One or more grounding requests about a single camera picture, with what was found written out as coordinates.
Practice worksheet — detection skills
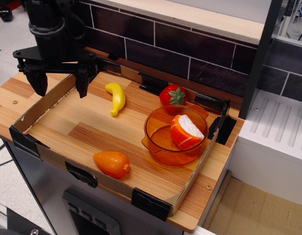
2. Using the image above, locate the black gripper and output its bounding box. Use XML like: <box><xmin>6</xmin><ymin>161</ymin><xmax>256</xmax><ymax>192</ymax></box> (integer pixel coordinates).
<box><xmin>13</xmin><ymin>23</ymin><xmax>97</xmax><ymax>98</ymax></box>

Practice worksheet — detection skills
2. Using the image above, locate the orange white toy sushi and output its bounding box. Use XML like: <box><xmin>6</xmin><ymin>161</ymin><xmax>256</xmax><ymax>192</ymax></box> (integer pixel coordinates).
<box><xmin>170</xmin><ymin>115</ymin><xmax>205</xmax><ymax>150</ymax></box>

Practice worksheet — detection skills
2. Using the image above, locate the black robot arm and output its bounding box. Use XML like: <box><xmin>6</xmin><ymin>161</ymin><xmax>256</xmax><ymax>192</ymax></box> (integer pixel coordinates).
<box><xmin>13</xmin><ymin>0</ymin><xmax>98</xmax><ymax>97</ymax></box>

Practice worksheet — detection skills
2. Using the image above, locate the cardboard fence with black tape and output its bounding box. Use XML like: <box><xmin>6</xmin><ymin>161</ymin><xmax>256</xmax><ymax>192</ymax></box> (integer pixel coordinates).
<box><xmin>9</xmin><ymin>58</ymin><xmax>235</xmax><ymax>220</ymax></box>

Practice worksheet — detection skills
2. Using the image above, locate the transparent orange plastic pot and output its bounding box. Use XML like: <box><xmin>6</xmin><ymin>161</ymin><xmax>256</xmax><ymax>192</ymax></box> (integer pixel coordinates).
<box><xmin>142</xmin><ymin>105</ymin><xmax>209</xmax><ymax>166</ymax></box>

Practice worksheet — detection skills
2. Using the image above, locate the yellow toy banana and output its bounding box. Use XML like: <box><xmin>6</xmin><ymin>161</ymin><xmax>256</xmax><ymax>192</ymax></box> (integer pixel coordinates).
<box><xmin>105</xmin><ymin>82</ymin><xmax>126</xmax><ymax>117</ymax></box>

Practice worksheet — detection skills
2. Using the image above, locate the black caster wheel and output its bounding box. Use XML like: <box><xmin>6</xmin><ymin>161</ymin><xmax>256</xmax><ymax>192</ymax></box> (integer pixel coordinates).
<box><xmin>0</xmin><ymin>6</ymin><xmax>13</xmax><ymax>22</ymax></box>

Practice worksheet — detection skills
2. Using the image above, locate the orange toy carrot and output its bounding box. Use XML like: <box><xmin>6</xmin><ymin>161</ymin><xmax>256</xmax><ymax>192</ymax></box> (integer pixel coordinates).
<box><xmin>93</xmin><ymin>151</ymin><xmax>130</xmax><ymax>178</ymax></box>

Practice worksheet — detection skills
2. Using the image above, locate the red toy strawberry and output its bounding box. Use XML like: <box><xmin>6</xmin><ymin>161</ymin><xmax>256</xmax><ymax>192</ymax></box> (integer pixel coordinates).
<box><xmin>159</xmin><ymin>84</ymin><xmax>186</xmax><ymax>112</ymax></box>

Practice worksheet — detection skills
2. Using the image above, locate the light wooden shelf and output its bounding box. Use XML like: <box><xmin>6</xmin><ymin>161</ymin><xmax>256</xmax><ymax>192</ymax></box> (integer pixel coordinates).
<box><xmin>95</xmin><ymin>0</ymin><xmax>264</xmax><ymax>45</ymax></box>

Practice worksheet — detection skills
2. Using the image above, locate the grey toy oven panel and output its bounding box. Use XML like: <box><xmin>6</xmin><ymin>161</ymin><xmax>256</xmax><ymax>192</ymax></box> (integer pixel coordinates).
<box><xmin>62</xmin><ymin>191</ymin><xmax>121</xmax><ymax>235</ymax></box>

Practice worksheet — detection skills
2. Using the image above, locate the white toy sink drainboard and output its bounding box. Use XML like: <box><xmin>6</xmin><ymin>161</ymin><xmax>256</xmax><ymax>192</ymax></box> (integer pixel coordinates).
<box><xmin>229</xmin><ymin>90</ymin><xmax>302</xmax><ymax>205</ymax></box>

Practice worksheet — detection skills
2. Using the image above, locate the dark grey vertical post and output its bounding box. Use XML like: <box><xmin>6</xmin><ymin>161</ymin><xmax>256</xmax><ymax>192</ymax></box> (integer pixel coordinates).
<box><xmin>239</xmin><ymin>0</ymin><xmax>283</xmax><ymax>119</ymax></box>

